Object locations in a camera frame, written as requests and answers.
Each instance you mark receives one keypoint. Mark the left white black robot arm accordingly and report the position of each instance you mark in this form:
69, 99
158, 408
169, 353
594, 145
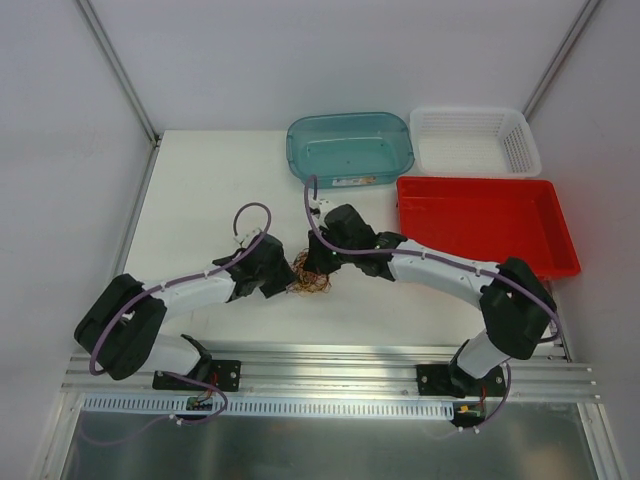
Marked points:
122, 329

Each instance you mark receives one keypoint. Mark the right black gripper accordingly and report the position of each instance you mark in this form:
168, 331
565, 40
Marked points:
317, 254

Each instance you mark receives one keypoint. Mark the white perforated plastic basket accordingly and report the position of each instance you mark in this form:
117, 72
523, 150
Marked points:
473, 142

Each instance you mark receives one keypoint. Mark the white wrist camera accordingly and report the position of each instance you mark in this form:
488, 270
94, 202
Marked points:
245, 240
320, 207

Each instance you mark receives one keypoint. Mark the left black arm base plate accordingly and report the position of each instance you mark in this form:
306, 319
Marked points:
223, 374

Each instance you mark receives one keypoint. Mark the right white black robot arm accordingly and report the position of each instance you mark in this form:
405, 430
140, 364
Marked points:
515, 306

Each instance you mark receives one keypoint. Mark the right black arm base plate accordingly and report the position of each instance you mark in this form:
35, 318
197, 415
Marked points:
442, 380

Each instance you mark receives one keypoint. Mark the left aluminium frame post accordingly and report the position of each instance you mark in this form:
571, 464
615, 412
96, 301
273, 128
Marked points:
102, 39

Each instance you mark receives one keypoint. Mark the teal transparent plastic bin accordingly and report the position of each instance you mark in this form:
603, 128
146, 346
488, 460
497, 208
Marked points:
349, 149

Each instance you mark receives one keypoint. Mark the right aluminium frame post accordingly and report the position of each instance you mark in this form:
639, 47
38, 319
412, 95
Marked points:
578, 26

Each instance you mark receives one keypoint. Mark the white slotted cable duct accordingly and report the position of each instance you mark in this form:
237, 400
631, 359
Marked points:
187, 406

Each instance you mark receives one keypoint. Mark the aluminium frame post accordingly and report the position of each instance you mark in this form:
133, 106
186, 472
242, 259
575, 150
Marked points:
102, 39
578, 26

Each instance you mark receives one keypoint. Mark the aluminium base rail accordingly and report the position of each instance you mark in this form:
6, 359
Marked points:
377, 372

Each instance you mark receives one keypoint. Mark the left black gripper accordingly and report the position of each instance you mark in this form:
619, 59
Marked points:
279, 280

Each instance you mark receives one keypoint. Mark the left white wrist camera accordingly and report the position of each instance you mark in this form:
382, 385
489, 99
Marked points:
245, 240

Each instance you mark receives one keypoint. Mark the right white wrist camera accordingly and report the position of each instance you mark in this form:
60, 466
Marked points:
320, 207

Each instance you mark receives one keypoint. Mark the red plastic tray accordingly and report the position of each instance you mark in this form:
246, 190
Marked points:
489, 220

